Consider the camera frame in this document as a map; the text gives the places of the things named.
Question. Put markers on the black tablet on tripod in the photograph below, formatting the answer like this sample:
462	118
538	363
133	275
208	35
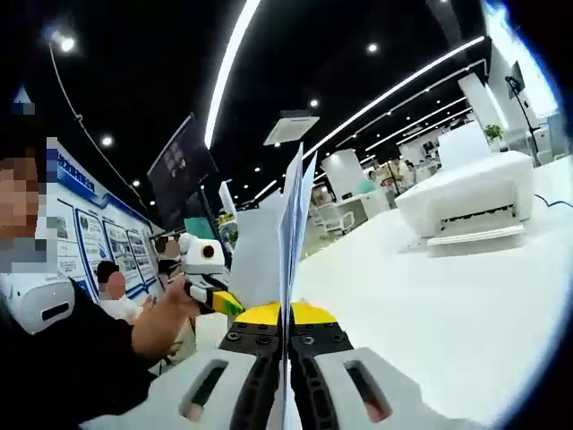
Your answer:
517	80

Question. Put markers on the ceiling air conditioner vent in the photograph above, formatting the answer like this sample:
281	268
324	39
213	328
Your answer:
291	127

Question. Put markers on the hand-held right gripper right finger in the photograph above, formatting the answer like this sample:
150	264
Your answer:
403	403

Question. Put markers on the stack of white printing papers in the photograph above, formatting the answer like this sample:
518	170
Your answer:
295	233

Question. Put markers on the white office chair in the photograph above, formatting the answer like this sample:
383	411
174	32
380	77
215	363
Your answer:
338	221

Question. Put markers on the green board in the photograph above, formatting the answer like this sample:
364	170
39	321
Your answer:
197	226

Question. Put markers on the long ceiling light strip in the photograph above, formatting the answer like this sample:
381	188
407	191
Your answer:
228	67

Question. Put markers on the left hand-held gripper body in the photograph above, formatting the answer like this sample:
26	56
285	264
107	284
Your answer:
192	257

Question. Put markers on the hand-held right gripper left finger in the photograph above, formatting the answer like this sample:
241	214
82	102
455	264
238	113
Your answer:
165	403

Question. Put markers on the black screen on stand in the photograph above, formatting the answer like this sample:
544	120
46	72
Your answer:
179	170

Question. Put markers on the person's left hand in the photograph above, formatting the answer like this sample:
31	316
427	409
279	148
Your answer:
177	300

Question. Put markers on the white printer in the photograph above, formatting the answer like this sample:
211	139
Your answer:
447	201

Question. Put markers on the white chest-worn device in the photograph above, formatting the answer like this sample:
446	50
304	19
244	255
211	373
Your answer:
40	300

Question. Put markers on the potted green plant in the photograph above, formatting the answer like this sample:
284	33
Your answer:
494	133

